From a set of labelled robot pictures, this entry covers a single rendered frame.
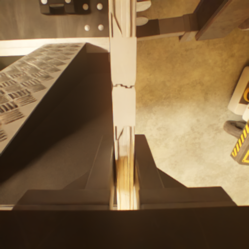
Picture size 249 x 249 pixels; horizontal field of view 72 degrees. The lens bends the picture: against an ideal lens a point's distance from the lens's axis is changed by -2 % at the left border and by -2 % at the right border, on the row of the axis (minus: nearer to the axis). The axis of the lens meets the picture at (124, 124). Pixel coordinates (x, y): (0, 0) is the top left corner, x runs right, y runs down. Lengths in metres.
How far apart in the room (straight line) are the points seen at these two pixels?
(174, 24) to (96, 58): 0.60
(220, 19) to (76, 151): 0.27
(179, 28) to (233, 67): 0.94
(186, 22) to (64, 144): 0.27
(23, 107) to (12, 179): 0.16
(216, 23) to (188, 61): 0.83
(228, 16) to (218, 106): 1.02
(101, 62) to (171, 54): 0.42
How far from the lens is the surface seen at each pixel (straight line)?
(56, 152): 0.28
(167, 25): 0.32
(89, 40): 0.88
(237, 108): 1.18
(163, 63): 1.08
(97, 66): 0.88
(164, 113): 1.16
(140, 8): 0.26
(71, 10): 0.84
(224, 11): 0.27
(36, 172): 0.25
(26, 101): 0.39
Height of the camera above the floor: 1.04
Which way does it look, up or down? 64 degrees down
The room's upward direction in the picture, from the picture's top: 178 degrees clockwise
